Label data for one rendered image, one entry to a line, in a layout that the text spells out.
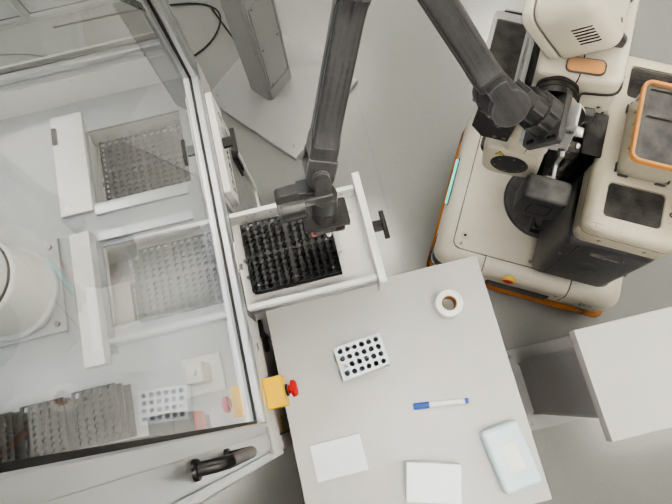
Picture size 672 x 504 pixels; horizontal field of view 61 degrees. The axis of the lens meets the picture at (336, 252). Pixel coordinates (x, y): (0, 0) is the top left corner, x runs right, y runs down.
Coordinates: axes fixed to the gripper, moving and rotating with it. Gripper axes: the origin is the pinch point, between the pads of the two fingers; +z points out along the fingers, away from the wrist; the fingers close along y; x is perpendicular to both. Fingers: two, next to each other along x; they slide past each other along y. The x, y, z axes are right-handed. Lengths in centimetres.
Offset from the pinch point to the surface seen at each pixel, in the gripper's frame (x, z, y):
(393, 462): -54, 24, 4
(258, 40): 96, 47, -6
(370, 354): -28.2, 18.7, 4.4
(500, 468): -61, 19, 28
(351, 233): 2.3, 12.9, 6.7
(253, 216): 11.7, 10.3, -16.9
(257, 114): 92, 89, -13
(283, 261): -2.9, 7.6, -11.7
